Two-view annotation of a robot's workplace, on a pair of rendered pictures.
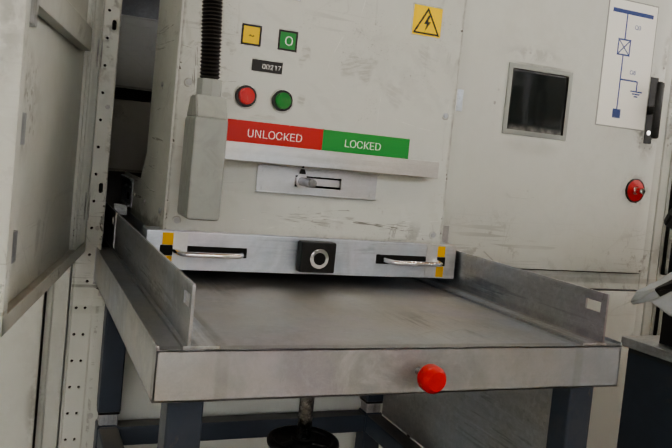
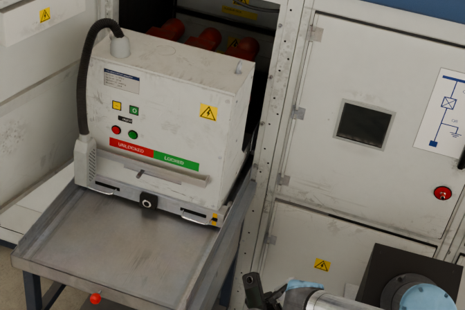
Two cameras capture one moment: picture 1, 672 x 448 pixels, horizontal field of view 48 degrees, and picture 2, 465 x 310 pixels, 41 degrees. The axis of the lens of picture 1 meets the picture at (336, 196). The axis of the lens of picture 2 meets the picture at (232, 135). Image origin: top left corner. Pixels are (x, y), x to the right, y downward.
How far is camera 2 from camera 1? 1.71 m
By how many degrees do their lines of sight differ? 46
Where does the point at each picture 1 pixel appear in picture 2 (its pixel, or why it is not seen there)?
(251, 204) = (122, 171)
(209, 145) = (79, 161)
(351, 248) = (167, 201)
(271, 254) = (130, 193)
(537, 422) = not seen: outside the picture
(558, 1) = (389, 66)
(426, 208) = (209, 194)
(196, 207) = (77, 180)
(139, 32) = not seen: outside the picture
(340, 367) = (70, 279)
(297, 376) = (55, 276)
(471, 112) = (310, 122)
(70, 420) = not seen: hidden behind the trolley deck
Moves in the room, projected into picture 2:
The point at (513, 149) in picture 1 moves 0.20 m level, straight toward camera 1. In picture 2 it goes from (340, 147) to (297, 165)
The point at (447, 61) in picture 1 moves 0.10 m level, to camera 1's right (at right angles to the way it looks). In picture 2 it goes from (221, 133) to (245, 147)
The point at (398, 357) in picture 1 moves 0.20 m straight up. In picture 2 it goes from (91, 284) to (90, 238)
